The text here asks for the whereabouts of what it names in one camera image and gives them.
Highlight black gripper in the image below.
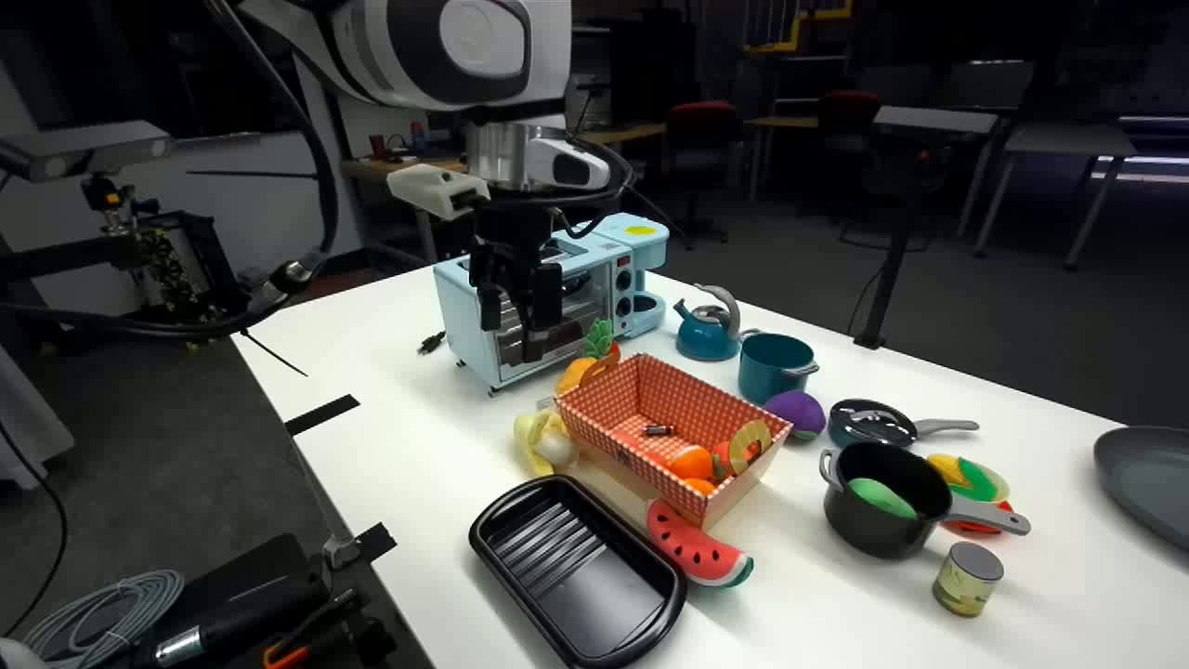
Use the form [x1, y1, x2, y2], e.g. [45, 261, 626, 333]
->
[463, 197, 564, 363]

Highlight orange checkered cardboard box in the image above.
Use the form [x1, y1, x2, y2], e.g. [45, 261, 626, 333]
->
[555, 350, 795, 532]

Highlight light blue toaster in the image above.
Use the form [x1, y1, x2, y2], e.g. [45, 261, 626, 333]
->
[430, 207, 674, 396]

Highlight yellow toy banana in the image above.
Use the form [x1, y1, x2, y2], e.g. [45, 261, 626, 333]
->
[508, 406, 581, 479]

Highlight teal toy kettle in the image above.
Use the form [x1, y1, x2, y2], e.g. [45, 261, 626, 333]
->
[674, 283, 748, 363]

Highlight black tape strip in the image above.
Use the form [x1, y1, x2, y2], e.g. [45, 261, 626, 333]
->
[323, 519, 400, 572]
[284, 390, 363, 437]

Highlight orange toy fruit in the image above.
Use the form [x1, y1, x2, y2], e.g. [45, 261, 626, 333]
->
[654, 442, 722, 487]

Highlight red office chair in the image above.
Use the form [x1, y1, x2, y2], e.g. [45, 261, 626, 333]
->
[663, 95, 748, 245]

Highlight teal toy pot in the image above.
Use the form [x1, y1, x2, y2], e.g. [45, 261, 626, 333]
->
[737, 328, 823, 407]

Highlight black grill tray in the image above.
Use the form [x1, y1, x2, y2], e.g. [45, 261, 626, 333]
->
[463, 471, 690, 669]

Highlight toy fruit slice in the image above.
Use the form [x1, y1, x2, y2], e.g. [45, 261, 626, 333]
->
[725, 418, 778, 479]

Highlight toy watermelon slice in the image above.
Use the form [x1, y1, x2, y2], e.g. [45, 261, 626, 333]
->
[642, 497, 758, 594]

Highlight purple toy eggplant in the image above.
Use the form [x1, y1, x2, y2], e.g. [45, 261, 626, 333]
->
[762, 385, 830, 442]

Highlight small dark frying pan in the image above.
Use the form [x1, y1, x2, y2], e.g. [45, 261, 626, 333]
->
[824, 392, 985, 453]

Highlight black tripod pole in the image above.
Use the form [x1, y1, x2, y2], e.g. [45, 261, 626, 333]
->
[851, 127, 933, 354]

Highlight green toy vegetable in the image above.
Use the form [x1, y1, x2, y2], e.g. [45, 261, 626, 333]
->
[846, 475, 922, 524]

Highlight black cooking pot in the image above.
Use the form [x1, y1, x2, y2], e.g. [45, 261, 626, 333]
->
[814, 437, 960, 562]

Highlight grey folding table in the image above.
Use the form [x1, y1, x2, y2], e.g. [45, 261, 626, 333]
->
[866, 99, 1038, 257]

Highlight colourful toy measuring spoons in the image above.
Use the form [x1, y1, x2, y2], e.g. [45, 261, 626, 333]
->
[927, 448, 1033, 544]

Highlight small green cup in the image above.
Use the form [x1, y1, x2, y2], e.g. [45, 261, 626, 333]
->
[928, 537, 1008, 622]

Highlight grey side table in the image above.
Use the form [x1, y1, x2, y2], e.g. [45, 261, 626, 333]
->
[970, 116, 1189, 272]

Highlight grey plate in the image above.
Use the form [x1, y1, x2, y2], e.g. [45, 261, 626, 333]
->
[1091, 425, 1189, 556]

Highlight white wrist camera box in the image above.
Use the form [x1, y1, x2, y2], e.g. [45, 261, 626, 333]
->
[384, 158, 496, 228]

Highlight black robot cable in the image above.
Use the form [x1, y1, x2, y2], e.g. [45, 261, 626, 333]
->
[207, 0, 345, 257]

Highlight black clamp with orange handle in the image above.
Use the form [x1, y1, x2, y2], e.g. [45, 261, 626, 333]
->
[117, 532, 404, 669]

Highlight grey coiled hose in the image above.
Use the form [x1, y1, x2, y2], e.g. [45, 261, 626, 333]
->
[16, 563, 191, 664]

